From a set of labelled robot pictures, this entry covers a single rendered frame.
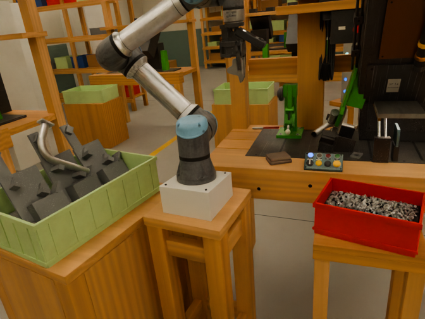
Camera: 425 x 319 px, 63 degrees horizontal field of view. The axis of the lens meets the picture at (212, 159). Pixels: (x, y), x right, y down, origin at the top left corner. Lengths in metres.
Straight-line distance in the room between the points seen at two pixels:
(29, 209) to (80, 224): 0.24
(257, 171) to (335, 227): 0.45
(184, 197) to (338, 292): 1.28
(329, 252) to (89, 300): 0.84
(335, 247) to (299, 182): 0.39
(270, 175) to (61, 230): 0.84
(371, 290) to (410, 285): 1.00
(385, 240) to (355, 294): 1.07
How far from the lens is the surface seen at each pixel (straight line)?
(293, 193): 1.53
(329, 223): 1.23
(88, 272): 1.33
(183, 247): 1.34
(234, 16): 1.30
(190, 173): 1.25
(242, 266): 1.58
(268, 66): 2.09
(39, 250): 1.30
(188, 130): 1.21
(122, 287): 1.49
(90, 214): 1.37
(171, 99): 1.37
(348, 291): 2.26
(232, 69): 1.33
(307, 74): 1.97
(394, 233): 1.20
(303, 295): 2.20
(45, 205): 1.48
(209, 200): 1.20
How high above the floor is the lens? 1.51
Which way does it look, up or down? 22 degrees down
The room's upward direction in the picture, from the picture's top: 5 degrees counter-clockwise
